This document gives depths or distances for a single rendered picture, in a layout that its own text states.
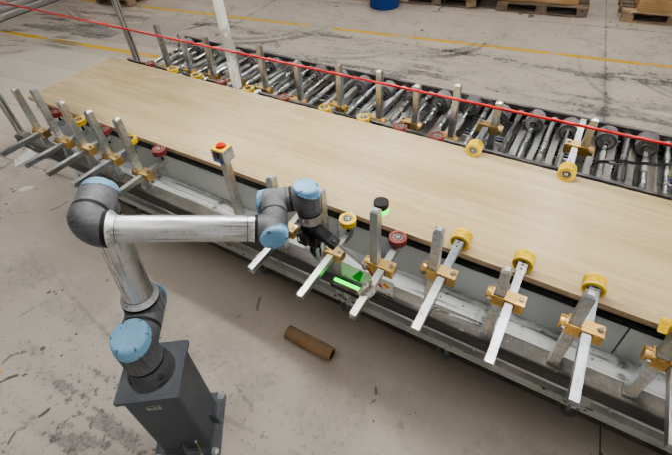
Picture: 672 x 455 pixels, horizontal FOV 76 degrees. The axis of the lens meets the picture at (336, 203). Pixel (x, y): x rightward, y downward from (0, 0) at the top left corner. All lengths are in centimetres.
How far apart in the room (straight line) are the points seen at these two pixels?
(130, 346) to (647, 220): 217
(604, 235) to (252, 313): 195
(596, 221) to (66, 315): 305
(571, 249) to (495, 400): 95
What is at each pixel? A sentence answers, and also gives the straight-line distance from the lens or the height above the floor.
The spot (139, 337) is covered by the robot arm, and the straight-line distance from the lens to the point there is 184.
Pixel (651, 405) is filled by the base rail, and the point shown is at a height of 70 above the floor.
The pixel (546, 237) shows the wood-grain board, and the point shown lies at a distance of 203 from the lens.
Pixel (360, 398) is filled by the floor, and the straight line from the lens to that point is 248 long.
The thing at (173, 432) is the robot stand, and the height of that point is 25.
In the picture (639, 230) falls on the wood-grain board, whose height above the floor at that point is 90.
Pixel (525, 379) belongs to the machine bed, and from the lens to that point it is 247.
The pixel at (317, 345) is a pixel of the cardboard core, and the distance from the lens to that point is 254.
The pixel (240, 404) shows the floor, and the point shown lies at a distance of 256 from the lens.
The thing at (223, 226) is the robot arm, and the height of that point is 135.
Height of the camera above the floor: 228
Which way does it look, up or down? 42 degrees down
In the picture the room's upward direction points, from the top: 4 degrees counter-clockwise
